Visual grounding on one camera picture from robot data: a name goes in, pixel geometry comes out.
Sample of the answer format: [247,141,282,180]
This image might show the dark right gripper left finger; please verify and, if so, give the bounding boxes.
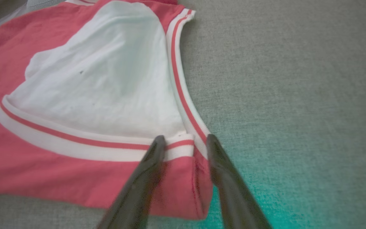
[97,135,168,229]

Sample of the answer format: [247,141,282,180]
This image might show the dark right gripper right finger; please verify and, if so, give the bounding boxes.
[206,134,273,229]

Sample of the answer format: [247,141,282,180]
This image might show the red basketball jersey white trim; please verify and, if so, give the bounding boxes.
[0,0,214,221]

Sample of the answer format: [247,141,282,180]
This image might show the grey fabric sofa seat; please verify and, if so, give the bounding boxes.
[0,0,366,229]

